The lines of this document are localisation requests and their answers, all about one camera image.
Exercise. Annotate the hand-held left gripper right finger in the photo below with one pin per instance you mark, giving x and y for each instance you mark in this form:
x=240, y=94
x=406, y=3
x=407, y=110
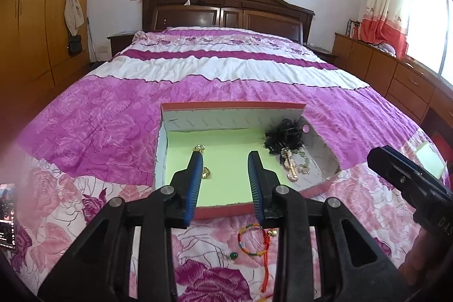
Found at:
x=255, y=181

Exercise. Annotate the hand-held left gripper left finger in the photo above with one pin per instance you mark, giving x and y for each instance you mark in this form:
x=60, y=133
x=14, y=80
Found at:
x=193, y=181

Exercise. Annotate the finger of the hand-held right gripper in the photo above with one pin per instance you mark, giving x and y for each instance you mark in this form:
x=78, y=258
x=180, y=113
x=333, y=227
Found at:
x=393, y=171
x=417, y=169

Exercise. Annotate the pink flower gold hair clip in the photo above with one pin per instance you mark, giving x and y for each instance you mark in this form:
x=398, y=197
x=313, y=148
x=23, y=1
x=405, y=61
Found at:
x=291, y=165

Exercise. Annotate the black feather hair accessory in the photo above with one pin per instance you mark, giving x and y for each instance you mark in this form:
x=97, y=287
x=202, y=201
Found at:
x=285, y=137

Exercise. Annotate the pink cardboard box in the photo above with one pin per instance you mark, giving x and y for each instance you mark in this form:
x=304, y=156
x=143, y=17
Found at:
x=233, y=114

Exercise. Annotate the person's right hand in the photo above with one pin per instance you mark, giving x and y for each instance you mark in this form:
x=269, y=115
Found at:
x=417, y=256

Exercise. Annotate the green paper sheet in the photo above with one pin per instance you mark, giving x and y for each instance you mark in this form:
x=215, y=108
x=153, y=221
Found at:
x=430, y=160

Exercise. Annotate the green paper liner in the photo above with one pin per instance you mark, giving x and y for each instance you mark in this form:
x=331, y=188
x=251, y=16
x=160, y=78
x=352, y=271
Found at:
x=226, y=160

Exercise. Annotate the wooden low cabinet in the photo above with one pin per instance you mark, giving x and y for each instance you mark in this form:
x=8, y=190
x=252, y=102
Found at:
x=396, y=79

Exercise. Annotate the floral purple pink bedspread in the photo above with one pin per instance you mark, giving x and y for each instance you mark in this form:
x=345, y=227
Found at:
x=124, y=100

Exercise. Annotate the grey white cloth bundle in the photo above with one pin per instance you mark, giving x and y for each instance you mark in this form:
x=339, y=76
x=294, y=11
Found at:
x=387, y=49

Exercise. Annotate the dark wooden nightstand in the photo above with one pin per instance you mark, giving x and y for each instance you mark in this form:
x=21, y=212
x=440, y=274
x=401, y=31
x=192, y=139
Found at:
x=120, y=42
x=324, y=52

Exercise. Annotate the window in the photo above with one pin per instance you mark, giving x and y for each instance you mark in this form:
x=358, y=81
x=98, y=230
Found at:
x=430, y=22

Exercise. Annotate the row of books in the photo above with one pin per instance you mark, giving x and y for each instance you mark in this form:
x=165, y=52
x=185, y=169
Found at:
x=353, y=29

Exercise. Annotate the white and red curtain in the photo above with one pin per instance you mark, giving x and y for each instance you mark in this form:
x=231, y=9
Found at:
x=384, y=4

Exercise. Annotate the dark wooden headboard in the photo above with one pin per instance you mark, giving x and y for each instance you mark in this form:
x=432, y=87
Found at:
x=226, y=10

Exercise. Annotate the black hanging bag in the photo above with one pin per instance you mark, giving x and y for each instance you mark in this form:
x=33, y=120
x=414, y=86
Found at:
x=75, y=45

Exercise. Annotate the smartphone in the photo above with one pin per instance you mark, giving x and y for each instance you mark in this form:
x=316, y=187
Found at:
x=7, y=217

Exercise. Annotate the beige cloth bag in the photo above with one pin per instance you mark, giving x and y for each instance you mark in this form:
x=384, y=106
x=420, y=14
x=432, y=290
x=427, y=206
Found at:
x=73, y=13

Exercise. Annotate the wooden wardrobe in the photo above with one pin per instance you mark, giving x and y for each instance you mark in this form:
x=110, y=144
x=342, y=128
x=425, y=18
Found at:
x=32, y=12

